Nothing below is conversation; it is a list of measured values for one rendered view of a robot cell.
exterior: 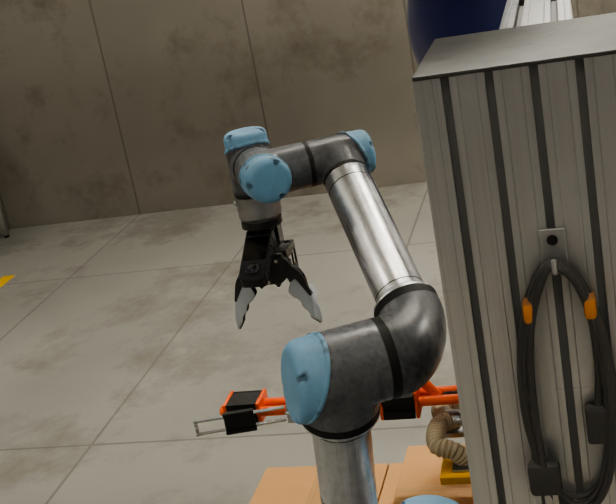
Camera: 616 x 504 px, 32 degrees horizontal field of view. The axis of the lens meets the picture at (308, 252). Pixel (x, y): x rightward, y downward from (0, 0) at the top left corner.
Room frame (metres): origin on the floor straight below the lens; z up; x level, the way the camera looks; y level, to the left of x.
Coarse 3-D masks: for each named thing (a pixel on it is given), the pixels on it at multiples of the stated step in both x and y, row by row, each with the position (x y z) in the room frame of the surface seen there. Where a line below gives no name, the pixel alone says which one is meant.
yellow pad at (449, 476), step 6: (444, 462) 1.96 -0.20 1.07; (450, 462) 1.96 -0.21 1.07; (444, 468) 1.94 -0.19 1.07; (450, 468) 1.93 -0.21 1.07; (456, 468) 1.92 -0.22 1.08; (462, 468) 1.91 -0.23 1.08; (468, 468) 1.91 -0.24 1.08; (444, 474) 1.91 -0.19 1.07; (450, 474) 1.91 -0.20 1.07; (456, 474) 1.90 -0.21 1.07; (462, 474) 1.90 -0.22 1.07; (468, 474) 1.90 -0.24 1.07; (444, 480) 1.90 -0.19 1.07; (450, 480) 1.90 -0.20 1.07; (456, 480) 1.90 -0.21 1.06; (462, 480) 1.89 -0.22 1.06; (468, 480) 1.89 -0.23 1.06
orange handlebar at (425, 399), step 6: (444, 390) 2.05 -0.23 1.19; (450, 390) 2.05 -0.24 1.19; (420, 396) 2.04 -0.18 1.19; (426, 396) 2.03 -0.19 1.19; (432, 396) 2.03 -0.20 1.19; (438, 396) 2.02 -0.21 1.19; (444, 396) 2.02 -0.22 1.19; (450, 396) 2.01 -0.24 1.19; (456, 396) 2.01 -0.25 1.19; (264, 402) 2.16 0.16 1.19; (270, 402) 2.15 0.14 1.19; (276, 402) 2.15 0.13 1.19; (282, 402) 2.15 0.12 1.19; (420, 402) 2.03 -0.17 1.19; (426, 402) 2.02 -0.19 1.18; (432, 402) 2.02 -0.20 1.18; (438, 402) 2.01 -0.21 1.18; (444, 402) 2.01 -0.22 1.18; (450, 402) 2.01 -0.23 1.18; (456, 402) 2.01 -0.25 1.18; (222, 408) 2.16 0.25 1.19; (264, 414) 2.12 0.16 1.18; (270, 414) 2.11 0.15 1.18; (276, 414) 2.11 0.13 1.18; (282, 414) 2.11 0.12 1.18
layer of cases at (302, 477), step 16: (384, 464) 2.91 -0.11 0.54; (400, 464) 2.89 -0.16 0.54; (272, 480) 2.94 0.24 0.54; (288, 480) 2.92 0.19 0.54; (304, 480) 2.91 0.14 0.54; (384, 480) 2.84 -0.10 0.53; (256, 496) 2.87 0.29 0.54; (272, 496) 2.85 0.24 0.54; (288, 496) 2.83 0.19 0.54; (304, 496) 2.81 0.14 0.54; (384, 496) 2.73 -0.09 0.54
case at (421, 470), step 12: (408, 456) 2.24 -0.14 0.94; (420, 456) 2.23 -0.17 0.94; (432, 456) 2.22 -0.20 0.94; (408, 468) 2.18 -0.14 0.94; (420, 468) 2.17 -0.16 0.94; (432, 468) 2.16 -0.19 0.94; (408, 480) 2.13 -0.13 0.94; (420, 480) 2.12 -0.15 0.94; (432, 480) 2.11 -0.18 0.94; (396, 492) 2.09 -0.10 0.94; (408, 492) 2.08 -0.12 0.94; (420, 492) 2.07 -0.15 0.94; (432, 492) 2.06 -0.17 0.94; (444, 492) 2.05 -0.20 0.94; (456, 492) 2.05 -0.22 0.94; (468, 492) 2.04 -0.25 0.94
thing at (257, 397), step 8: (232, 392) 2.20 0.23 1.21; (240, 392) 2.19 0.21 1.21; (248, 392) 2.18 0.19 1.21; (256, 392) 2.18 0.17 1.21; (264, 392) 2.17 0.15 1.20; (232, 400) 2.16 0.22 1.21; (240, 400) 2.15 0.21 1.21; (248, 400) 2.14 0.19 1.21; (256, 400) 2.14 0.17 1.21; (224, 408) 2.14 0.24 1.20; (232, 408) 2.13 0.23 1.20; (240, 408) 2.13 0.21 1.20; (256, 408) 2.12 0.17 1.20; (256, 416) 2.12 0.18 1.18; (264, 416) 2.14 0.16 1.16
